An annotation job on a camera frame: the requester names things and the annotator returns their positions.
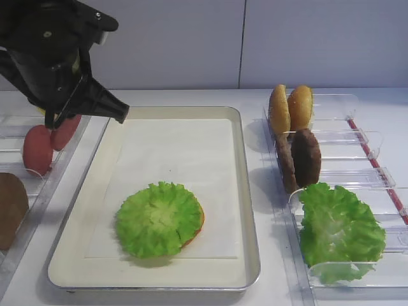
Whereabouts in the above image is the green lettuce leaf in rack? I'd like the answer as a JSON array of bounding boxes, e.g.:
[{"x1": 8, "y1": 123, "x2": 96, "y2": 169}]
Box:
[{"x1": 299, "y1": 183, "x2": 386, "y2": 284}]

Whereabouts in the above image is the bottom bun under lettuce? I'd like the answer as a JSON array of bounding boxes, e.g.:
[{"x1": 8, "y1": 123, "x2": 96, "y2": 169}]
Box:
[{"x1": 182, "y1": 206, "x2": 205, "y2": 248}]

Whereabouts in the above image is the left golden bun half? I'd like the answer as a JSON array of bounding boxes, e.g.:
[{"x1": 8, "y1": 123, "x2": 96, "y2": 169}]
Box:
[{"x1": 268, "y1": 84, "x2": 291, "y2": 135}]

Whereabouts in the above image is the red rod in rack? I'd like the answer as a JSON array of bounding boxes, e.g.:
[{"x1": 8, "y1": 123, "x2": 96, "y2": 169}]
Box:
[{"x1": 347, "y1": 117, "x2": 408, "y2": 226}]

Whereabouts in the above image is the lighter brown meat patty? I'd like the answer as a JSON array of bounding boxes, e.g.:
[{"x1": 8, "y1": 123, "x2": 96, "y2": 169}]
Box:
[{"x1": 276, "y1": 134, "x2": 298, "y2": 194}]

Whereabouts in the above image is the white parchment paper sheet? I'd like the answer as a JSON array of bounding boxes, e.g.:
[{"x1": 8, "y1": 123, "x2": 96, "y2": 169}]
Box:
[{"x1": 87, "y1": 119, "x2": 241, "y2": 258}]

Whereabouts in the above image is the clear acrylic left rack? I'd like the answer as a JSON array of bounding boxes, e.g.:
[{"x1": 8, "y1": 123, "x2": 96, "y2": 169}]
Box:
[{"x1": 1, "y1": 113, "x2": 90, "y2": 286}]

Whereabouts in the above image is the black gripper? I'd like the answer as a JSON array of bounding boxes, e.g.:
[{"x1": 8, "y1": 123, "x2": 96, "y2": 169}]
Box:
[{"x1": 1, "y1": 1, "x2": 129, "y2": 129}]

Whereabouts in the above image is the right golden bun half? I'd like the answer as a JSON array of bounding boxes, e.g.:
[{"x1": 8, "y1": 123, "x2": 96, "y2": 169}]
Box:
[{"x1": 288, "y1": 85, "x2": 313, "y2": 131}]

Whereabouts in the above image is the red tomato slice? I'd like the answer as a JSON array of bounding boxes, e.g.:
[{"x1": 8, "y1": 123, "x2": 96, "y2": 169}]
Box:
[
  {"x1": 50, "y1": 115, "x2": 82, "y2": 151},
  {"x1": 22, "y1": 124, "x2": 54, "y2": 176}
]

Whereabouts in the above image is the golden bun half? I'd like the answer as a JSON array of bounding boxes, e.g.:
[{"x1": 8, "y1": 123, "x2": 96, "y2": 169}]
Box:
[
  {"x1": 268, "y1": 84, "x2": 291, "y2": 135},
  {"x1": 288, "y1": 85, "x2": 313, "y2": 131}
]

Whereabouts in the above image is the metal baking tray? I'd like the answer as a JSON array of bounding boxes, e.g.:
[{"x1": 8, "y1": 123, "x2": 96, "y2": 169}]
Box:
[{"x1": 48, "y1": 106, "x2": 260, "y2": 291}]

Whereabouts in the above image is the clear acrylic rack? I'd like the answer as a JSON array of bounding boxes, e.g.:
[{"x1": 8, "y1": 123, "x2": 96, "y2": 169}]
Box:
[
  {"x1": 263, "y1": 94, "x2": 407, "y2": 305},
  {"x1": 1, "y1": 113, "x2": 90, "y2": 286}
]

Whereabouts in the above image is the green lettuce leaf on tray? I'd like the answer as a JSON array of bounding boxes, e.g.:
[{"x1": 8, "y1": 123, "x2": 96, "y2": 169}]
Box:
[{"x1": 115, "y1": 182, "x2": 201, "y2": 259}]

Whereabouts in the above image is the dark brown meat patty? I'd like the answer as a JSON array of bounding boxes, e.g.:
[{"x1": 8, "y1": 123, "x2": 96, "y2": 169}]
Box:
[{"x1": 291, "y1": 129, "x2": 321, "y2": 187}]

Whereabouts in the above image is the brown bread slice left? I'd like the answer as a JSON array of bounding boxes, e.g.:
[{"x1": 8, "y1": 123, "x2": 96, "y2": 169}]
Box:
[{"x1": 1, "y1": 172, "x2": 29, "y2": 251}]

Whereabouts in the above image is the clear acrylic right rack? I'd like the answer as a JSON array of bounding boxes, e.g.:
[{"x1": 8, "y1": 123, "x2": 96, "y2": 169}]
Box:
[{"x1": 263, "y1": 94, "x2": 407, "y2": 305}]

